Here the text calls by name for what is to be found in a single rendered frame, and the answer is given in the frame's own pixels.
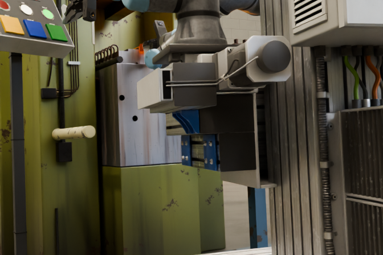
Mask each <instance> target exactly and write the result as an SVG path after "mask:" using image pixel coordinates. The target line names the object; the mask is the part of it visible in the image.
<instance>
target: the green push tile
mask: <svg viewBox="0 0 383 255"><path fill-rule="evenodd" d="M45 26H46V28H47V31H48V33H49V35H50V37H51V39H52V40H57V41H61V42H68V40H67V38H66V35H65V33H64V31H63V29H62V27H61V26H56V25H53V24H45Z"/></svg>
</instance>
